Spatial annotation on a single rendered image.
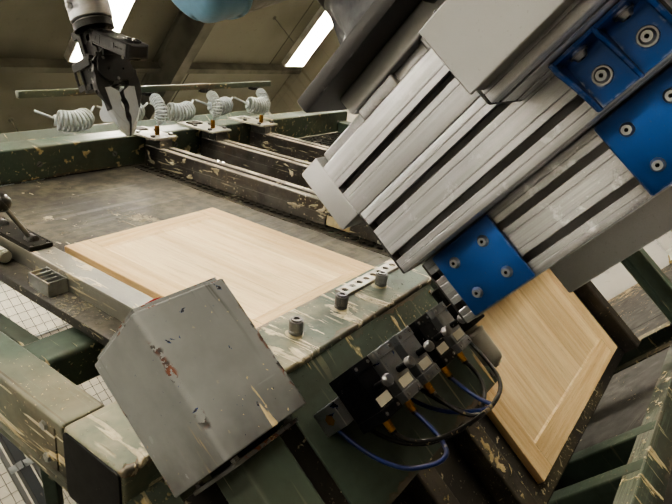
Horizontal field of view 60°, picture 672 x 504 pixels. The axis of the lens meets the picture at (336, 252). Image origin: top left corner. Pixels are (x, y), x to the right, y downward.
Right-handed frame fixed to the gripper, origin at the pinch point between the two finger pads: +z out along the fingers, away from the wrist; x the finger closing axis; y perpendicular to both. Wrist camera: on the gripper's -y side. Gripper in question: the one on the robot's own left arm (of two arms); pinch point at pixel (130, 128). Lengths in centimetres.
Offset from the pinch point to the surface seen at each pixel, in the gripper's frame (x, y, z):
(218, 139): -84, 69, -6
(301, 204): -58, 14, 23
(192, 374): 35, -48, 33
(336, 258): -38, -9, 36
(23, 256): 12.0, 30.5, 18.2
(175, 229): -22.5, 25.5, 20.9
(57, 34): -209, 354, -147
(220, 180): -58, 44, 10
